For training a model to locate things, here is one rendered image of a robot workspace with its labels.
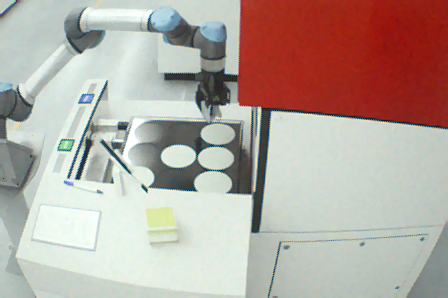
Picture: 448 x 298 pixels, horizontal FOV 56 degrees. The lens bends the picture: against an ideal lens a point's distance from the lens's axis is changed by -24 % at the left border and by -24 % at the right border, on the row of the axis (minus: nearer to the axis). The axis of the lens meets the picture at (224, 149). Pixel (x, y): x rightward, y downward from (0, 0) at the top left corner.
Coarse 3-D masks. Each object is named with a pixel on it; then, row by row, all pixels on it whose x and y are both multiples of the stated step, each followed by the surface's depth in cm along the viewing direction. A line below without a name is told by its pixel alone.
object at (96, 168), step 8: (96, 152) 163; (104, 152) 163; (88, 160) 159; (96, 160) 160; (104, 160) 160; (88, 168) 156; (96, 168) 157; (104, 168) 157; (88, 176) 153; (96, 176) 154; (104, 176) 155
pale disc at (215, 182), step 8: (200, 176) 153; (208, 176) 153; (216, 176) 153; (224, 176) 153; (200, 184) 150; (208, 184) 150; (216, 184) 150; (224, 184) 150; (216, 192) 148; (224, 192) 148
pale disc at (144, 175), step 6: (138, 168) 154; (144, 168) 154; (132, 174) 152; (138, 174) 152; (144, 174) 152; (150, 174) 153; (126, 180) 150; (132, 180) 150; (138, 180) 150; (144, 180) 150; (150, 180) 151; (132, 186) 148; (138, 186) 148
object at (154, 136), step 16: (144, 128) 169; (160, 128) 169; (176, 128) 170; (192, 128) 170; (240, 128) 170; (128, 144) 163; (144, 144) 163; (160, 144) 163; (176, 144) 163; (192, 144) 163; (208, 144) 164; (224, 144) 164; (128, 160) 157; (144, 160) 157; (160, 160) 157; (160, 176) 152; (176, 176) 152; (192, 176) 152
